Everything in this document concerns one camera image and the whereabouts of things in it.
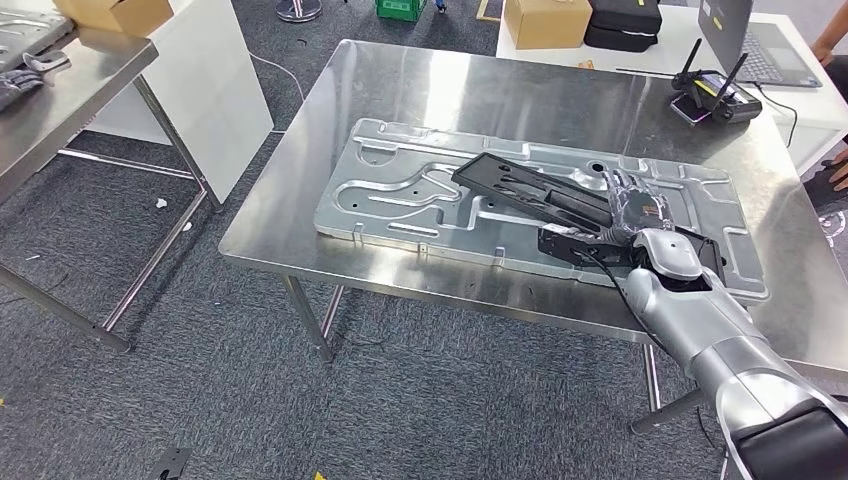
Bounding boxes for grey laptop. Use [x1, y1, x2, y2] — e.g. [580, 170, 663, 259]
[697, 0, 824, 89]

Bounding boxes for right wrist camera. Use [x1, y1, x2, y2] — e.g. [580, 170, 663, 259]
[536, 223, 637, 270]

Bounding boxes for black bag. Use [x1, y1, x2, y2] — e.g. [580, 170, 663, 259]
[584, 0, 664, 53]

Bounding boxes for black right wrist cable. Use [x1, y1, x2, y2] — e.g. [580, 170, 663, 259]
[579, 248, 667, 349]

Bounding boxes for grey spare robot hand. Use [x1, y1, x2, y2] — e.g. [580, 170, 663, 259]
[0, 51, 73, 94]

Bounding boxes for black plastic frame part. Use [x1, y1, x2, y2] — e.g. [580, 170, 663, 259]
[450, 152, 727, 287]

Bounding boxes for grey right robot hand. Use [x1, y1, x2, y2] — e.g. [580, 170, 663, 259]
[599, 168, 677, 244]

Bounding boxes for green plastic crate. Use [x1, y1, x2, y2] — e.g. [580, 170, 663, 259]
[375, 0, 429, 22]

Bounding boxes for black remote with antennas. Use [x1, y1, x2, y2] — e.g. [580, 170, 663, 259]
[670, 37, 764, 126]

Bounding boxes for grey embossed metal panel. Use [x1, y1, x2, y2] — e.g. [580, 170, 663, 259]
[0, 9, 75, 74]

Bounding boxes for steel workbench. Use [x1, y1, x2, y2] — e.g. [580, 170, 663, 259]
[218, 38, 848, 437]

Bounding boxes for cardboard box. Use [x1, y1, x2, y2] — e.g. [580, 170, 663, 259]
[503, 0, 594, 51]
[52, 0, 175, 38]

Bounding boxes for white partition board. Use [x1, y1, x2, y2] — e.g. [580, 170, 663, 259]
[86, 0, 275, 205]

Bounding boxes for stamped sheet metal panel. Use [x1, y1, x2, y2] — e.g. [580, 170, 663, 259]
[312, 117, 771, 305]

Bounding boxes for chrome stanchion base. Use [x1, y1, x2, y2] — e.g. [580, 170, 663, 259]
[274, 0, 324, 23]

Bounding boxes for steel side table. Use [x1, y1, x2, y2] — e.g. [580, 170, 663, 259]
[0, 26, 227, 356]

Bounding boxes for person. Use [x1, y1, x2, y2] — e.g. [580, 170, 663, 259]
[801, 0, 848, 213]

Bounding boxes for chrome stool base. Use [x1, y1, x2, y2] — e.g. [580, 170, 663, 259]
[818, 208, 848, 250]

